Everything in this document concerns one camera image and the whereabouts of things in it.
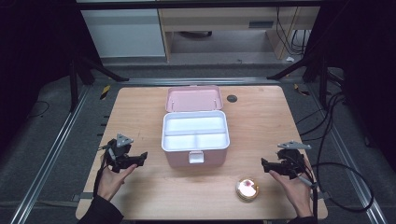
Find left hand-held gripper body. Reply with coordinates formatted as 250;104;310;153
102;133;136;174

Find black cables under desk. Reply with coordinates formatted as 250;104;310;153
275;7;313;57

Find black metal stand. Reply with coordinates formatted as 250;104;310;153
68;55;131;113
266;55;331;109

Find black looped floor cable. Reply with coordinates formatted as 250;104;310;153
311;161;375;215

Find light wooden desk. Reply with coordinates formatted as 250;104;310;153
158;7;321;62

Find person's right hand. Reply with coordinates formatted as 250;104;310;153
269;169;314;218

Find black curtain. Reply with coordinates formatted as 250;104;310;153
0;0;105;153
302;0;396;174

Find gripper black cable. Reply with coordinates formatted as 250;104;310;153
92;144;110;199
293;172;320;224

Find white cabinet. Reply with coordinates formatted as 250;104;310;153
80;8;166;59

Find yellow black tape strip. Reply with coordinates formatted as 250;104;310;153
99;84;112;101
293;83;311;96

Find person's left hand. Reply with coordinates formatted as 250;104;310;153
98;163;138;202

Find aluminium floor rail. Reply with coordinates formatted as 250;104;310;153
306;83;389;224
10;85;92;224

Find pink storage box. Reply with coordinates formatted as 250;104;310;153
161;85;232;169

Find grey metal bracket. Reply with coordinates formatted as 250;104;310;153
72;191;94;203

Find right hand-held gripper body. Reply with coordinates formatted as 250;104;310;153
275;140;312;180

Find thin black floor cable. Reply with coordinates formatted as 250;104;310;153
27;100;50;119

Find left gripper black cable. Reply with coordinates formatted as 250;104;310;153
92;144;110;199

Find dark grey desk panel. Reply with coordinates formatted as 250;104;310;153
248;21;275;29

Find white compartment tray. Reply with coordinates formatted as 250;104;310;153
162;110;231;153

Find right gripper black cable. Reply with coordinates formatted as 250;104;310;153
293;172;320;224

